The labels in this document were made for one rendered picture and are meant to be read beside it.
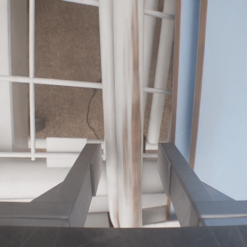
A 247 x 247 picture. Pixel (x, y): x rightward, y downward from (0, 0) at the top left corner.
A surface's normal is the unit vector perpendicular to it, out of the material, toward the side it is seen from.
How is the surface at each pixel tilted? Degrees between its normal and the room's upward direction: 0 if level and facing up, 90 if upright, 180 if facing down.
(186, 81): 1
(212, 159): 3
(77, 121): 0
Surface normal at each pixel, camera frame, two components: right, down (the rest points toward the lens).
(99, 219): 0.09, -0.97
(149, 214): 0.18, 0.24
